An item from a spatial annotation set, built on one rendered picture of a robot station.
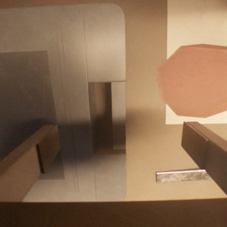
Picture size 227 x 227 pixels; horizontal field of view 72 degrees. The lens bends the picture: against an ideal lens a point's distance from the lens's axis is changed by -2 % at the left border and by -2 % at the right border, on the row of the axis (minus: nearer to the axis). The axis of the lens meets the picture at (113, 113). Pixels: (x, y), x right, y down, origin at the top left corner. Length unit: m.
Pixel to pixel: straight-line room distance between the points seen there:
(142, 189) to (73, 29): 0.30
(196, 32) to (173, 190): 0.28
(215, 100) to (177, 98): 0.05
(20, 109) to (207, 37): 0.28
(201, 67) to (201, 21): 0.07
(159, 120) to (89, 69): 0.15
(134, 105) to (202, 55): 0.12
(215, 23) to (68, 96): 0.24
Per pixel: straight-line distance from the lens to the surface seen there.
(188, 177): 0.35
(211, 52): 0.27
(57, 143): 0.16
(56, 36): 0.20
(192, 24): 0.29
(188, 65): 0.26
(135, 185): 0.34
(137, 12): 0.27
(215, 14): 0.31
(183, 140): 0.17
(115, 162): 0.22
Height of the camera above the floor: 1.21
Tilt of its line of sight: 74 degrees down
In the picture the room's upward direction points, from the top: 178 degrees counter-clockwise
